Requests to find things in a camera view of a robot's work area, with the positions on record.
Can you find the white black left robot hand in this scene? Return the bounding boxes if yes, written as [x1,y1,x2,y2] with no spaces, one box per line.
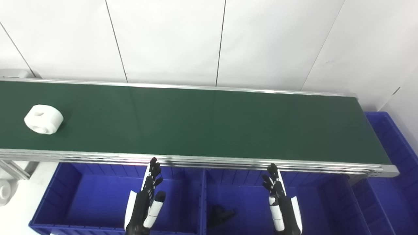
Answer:
[124,157,166,235]

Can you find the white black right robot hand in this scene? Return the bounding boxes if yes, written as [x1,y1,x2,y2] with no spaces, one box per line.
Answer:
[262,163,303,235]

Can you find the white ring-shaped plastic part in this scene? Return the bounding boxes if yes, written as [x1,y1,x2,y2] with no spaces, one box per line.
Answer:
[24,104,64,135]
[0,179,17,207]

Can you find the blue plastic bin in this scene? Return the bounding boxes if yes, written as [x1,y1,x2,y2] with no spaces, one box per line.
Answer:
[200,168,371,235]
[351,112,418,235]
[29,163,207,235]

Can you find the black plastic part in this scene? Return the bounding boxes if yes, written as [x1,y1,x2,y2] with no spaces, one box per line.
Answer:
[209,205,236,227]

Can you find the green conveyor belt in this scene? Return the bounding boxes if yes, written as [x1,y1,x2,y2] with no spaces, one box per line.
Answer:
[0,77,400,179]
[0,81,392,165]

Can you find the aluminium conveyor leg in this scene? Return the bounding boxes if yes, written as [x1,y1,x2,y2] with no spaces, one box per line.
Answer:
[0,160,39,180]

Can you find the grey conveyor end box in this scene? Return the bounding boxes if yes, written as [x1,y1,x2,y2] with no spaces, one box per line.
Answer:
[0,68,36,79]

